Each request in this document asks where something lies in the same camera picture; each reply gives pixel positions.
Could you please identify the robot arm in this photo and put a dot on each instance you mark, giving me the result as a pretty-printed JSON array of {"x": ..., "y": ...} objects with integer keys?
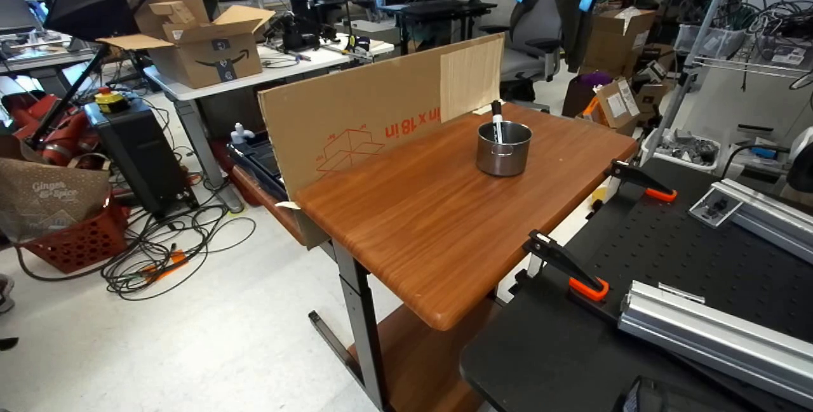
[{"x": 803, "y": 164}]

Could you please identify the steel pot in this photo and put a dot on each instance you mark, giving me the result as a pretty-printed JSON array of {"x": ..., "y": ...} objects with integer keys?
[{"x": 505, "y": 159}]

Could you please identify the black marker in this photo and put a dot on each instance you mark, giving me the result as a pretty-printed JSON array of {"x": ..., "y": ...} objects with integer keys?
[{"x": 497, "y": 113}]

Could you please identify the cardboard sheet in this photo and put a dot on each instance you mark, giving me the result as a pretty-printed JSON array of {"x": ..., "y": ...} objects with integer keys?
[{"x": 330, "y": 126}]

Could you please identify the black plastic tray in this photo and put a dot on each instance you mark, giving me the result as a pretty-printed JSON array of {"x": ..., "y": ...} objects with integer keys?
[{"x": 260, "y": 161}]

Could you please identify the black orange spring clamp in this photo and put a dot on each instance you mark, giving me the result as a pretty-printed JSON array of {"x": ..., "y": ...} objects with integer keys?
[
  {"x": 559, "y": 258},
  {"x": 635, "y": 177}
]

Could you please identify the white spray bottle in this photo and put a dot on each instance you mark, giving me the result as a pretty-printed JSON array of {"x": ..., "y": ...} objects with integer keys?
[{"x": 240, "y": 134}]

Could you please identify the black desk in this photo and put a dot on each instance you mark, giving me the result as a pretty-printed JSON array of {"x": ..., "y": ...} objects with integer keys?
[{"x": 438, "y": 9}]

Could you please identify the grey office chair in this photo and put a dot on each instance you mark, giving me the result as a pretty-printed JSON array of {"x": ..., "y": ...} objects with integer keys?
[{"x": 540, "y": 25}]

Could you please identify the open cardboard box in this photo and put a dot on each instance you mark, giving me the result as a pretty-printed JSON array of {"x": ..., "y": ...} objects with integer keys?
[{"x": 209, "y": 56}]

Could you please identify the white desk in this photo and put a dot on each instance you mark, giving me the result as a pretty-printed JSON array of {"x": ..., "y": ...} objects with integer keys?
[{"x": 190, "y": 91}]

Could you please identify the stack of cardboard boxes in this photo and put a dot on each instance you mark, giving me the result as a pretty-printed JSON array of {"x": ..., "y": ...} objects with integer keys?
[{"x": 613, "y": 40}]

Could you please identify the black computer tower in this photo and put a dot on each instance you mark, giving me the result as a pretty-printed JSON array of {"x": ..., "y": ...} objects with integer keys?
[{"x": 143, "y": 158}]

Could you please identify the white bin of parts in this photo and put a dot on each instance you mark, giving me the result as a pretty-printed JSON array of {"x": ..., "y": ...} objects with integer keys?
[{"x": 686, "y": 148}]

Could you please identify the yellow emergency stop button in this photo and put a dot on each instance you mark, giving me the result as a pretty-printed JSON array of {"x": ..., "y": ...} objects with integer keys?
[{"x": 111, "y": 102}]

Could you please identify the red plastic basket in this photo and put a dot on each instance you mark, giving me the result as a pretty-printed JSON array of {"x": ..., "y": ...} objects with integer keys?
[{"x": 82, "y": 244}]

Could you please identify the brown paper bag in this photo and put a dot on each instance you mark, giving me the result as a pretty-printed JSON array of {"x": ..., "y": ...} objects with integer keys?
[{"x": 44, "y": 199}]

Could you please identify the aluminium rail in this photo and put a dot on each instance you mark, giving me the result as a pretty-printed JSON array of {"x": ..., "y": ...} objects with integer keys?
[
  {"x": 711, "y": 336},
  {"x": 768, "y": 215}
]

